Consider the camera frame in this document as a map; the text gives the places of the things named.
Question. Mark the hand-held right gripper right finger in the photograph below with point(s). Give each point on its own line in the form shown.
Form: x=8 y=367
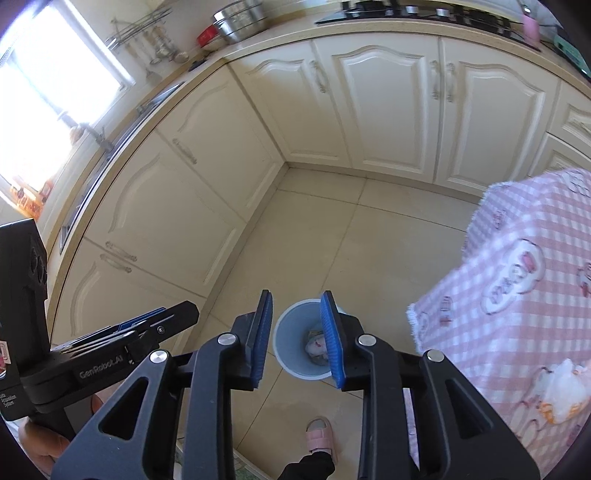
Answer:
x=332 y=341

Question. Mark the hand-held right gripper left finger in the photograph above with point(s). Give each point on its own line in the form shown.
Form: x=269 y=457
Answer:
x=258 y=341

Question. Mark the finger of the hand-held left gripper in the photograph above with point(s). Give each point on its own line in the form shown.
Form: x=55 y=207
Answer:
x=178 y=318
x=138 y=319

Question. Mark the pink white wrapper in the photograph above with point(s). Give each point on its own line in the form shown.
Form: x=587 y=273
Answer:
x=314 y=346

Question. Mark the grey-blue plastic waste bin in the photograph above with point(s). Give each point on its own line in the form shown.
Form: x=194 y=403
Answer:
x=291 y=332

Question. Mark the white plastic wrapper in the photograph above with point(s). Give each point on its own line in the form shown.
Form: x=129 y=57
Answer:
x=561 y=392

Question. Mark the person's left hand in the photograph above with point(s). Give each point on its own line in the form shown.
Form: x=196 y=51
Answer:
x=41 y=447

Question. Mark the green patterned floor mat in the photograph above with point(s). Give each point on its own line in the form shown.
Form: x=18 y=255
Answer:
x=241 y=468

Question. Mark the person's black trouser leg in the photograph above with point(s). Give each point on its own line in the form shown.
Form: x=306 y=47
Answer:
x=304 y=468

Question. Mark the pink checkered tablecloth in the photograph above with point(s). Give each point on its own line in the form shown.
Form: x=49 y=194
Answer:
x=498 y=286

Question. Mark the metal faucet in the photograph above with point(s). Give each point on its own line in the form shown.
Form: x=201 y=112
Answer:
x=94 y=134

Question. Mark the kitchen window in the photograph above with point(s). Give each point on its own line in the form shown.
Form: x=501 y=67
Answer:
x=55 y=92

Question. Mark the stainless steel sink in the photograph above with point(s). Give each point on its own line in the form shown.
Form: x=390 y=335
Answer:
x=152 y=104

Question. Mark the cream kitchen cabinets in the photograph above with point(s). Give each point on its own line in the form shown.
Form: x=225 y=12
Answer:
x=383 y=106

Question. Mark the hanging metal kitchen utensils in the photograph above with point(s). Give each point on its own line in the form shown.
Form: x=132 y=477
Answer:
x=159 y=50

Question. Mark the red container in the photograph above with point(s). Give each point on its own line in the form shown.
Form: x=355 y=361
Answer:
x=208 y=36

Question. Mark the stacked stainless steel pots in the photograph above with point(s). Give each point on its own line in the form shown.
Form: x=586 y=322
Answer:
x=240 y=23

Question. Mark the black gas stove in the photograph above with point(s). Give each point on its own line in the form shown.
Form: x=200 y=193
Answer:
x=415 y=14

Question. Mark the pink utensil holder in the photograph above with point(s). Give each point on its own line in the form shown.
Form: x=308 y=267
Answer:
x=529 y=27

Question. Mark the green metal box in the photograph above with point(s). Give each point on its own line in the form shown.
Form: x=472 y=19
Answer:
x=575 y=53

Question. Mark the metal wall utensil rack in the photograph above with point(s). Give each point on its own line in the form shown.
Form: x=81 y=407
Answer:
x=138 y=27

